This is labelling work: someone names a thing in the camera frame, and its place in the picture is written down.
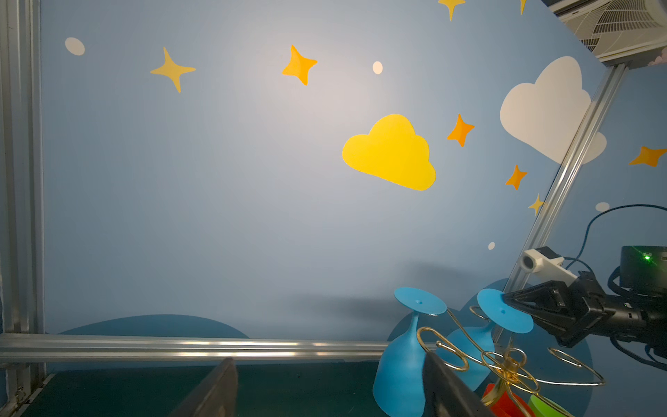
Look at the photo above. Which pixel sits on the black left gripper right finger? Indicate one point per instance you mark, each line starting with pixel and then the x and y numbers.
pixel 446 395

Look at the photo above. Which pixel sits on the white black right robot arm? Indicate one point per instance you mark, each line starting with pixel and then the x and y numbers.
pixel 643 269

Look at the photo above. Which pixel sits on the aluminium back frame rail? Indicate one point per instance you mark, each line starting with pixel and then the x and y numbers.
pixel 34 348

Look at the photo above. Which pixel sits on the gold wire glass rack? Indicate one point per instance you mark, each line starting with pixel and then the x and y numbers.
pixel 508 366

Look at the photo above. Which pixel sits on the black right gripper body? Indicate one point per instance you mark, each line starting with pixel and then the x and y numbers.
pixel 624 316

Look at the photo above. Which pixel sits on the red wine glass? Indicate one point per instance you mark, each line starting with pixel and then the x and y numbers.
pixel 505 407

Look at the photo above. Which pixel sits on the green wine glass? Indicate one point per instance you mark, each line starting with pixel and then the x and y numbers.
pixel 542 407

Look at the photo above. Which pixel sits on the blue wine glass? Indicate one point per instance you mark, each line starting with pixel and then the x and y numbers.
pixel 398 386
pixel 499 314

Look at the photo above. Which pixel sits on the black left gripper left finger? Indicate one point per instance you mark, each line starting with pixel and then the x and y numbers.
pixel 215 396

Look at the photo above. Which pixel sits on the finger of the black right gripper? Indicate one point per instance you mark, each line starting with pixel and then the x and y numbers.
pixel 553 321
pixel 549 297

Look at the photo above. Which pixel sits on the aluminium right corner post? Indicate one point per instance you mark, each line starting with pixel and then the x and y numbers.
pixel 560 120

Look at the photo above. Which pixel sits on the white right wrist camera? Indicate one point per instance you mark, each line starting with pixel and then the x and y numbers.
pixel 546 265

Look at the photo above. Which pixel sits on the aluminium corner post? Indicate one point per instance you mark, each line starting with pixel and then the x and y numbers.
pixel 560 120
pixel 22 210

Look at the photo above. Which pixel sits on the aluminium left corner post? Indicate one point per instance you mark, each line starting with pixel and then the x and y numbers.
pixel 22 210

